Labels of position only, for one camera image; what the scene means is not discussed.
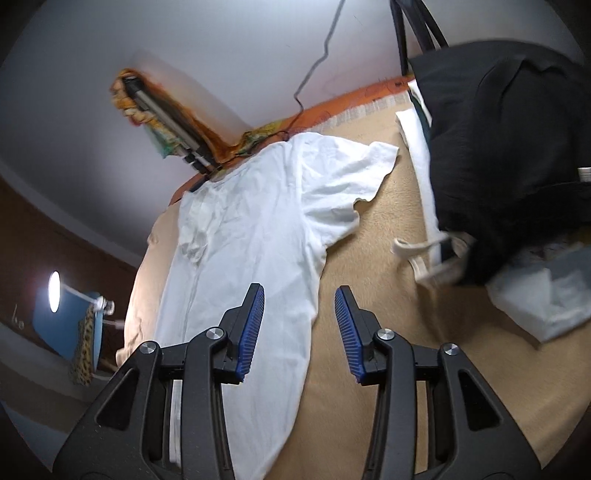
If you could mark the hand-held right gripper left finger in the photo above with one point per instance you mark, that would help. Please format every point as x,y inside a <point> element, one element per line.
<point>251,332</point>

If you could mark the blue object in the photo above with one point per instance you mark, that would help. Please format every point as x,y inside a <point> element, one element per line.
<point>60,323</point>

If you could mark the white ceiling lamp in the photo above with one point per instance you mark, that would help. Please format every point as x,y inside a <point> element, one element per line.
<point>54,290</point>

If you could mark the stack of folded clothes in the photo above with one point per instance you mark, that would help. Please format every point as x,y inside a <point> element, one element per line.
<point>498,152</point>

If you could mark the folded metal tripod stand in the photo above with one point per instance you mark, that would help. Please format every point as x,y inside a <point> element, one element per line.
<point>171,124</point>

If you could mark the leopard print cloth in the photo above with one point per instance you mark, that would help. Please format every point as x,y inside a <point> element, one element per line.
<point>83,355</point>

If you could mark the white t-shirt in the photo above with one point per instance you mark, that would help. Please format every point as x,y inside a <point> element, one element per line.
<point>258,221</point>

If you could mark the beige blanket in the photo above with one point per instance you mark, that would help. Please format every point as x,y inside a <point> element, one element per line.
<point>378,258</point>

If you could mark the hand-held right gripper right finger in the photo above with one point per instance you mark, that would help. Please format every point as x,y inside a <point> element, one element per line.
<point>347,332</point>

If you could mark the folded tripod with orange cloth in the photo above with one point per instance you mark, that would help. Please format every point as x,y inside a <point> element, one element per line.
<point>203,131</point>

